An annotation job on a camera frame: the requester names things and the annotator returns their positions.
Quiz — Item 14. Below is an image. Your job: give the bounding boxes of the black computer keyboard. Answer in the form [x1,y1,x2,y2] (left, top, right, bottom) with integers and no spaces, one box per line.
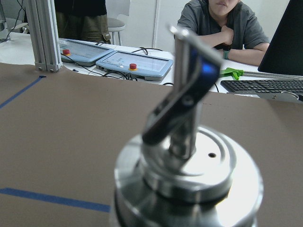
[220,79,303,94]

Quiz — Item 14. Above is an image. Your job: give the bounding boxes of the right teach pendant tablet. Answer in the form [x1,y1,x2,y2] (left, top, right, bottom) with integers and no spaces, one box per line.
[96,51,173,81]

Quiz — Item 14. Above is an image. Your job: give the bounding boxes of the glass sauce bottle metal spout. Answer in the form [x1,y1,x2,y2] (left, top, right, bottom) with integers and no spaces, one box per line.
[109,26,264,227]

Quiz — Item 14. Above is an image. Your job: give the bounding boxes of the aluminium frame post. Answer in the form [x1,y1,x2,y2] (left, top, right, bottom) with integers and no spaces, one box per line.
[25,0,62,72]

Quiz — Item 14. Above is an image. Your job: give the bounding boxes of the seated person grey shirt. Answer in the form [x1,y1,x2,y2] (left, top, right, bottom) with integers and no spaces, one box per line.
[177,0,269,66]

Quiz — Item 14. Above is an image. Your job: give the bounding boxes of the left teach pendant tablet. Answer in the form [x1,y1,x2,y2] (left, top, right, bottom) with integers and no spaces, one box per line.
[59,38,114,66]

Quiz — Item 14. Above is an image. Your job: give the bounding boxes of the black computer monitor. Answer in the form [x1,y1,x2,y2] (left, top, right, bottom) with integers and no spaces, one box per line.
[258,0,303,78]

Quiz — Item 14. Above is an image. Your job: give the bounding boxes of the green plastic tool handle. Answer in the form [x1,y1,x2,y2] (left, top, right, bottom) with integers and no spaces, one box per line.
[220,67,244,80]

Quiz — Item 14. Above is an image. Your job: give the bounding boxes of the standing person dark clothes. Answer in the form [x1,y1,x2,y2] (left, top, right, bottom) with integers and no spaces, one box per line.
[54,0,111,44]

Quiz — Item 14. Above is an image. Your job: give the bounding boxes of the teach pendant tablet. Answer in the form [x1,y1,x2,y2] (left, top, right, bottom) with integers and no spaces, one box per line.
[96,51,173,81]
[59,38,114,66]

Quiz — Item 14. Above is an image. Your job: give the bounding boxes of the white stool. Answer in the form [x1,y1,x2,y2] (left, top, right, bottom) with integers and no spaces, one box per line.
[107,17,125,45]

